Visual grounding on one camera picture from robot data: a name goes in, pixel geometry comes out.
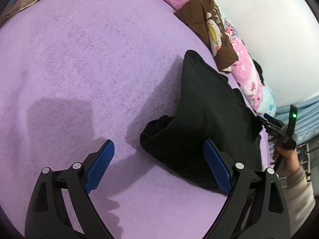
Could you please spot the person's right forearm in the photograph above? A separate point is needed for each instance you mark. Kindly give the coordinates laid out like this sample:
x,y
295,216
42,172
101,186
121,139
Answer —
x,y
300,199

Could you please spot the pink printed quilt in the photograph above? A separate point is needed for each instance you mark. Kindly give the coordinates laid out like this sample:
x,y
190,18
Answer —
x,y
244,64

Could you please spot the light blue striped sheet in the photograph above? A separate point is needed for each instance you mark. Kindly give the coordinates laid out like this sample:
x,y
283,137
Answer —
x,y
306,119

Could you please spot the person's right hand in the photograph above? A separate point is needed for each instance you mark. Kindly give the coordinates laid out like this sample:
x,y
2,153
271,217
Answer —
x,y
290,160

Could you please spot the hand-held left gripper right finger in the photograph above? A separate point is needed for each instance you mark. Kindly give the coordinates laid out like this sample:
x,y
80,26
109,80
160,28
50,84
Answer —
x,y
216,166

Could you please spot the purple fleece blanket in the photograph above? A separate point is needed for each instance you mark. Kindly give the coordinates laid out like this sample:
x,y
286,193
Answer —
x,y
74,54

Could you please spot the brown penguin pillow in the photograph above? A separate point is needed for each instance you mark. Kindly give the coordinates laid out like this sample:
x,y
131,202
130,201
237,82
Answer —
x,y
194,12

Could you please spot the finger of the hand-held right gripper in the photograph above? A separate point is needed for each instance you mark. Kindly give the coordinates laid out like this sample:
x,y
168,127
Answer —
x,y
273,120

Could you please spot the black garment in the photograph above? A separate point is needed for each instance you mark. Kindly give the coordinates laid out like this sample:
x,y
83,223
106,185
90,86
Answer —
x,y
204,109

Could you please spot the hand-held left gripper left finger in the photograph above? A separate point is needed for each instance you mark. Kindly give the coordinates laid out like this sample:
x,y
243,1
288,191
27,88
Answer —
x,y
99,166

